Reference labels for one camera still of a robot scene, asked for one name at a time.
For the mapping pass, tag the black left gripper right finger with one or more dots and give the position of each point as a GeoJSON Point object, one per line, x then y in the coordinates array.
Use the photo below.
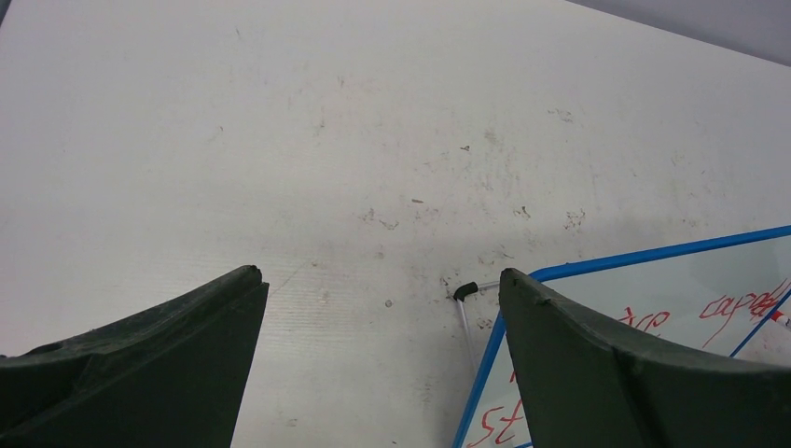
{"type": "Point", "coordinates": [587, 380]}

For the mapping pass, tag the blue-framed whiteboard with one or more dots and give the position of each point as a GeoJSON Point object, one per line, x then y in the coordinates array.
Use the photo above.
{"type": "Point", "coordinates": [715, 295]}

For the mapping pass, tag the silver whiteboard support stand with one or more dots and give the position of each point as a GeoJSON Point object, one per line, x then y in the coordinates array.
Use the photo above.
{"type": "Point", "coordinates": [461, 297]}

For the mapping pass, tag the red whiteboard marker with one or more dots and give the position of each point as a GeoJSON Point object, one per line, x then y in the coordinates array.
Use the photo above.
{"type": "Point", "coordinates": [781, 319]}

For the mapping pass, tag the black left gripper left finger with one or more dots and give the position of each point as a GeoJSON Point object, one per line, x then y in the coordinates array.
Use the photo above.
{"type": "Point", "coordinates": [172, 375]}

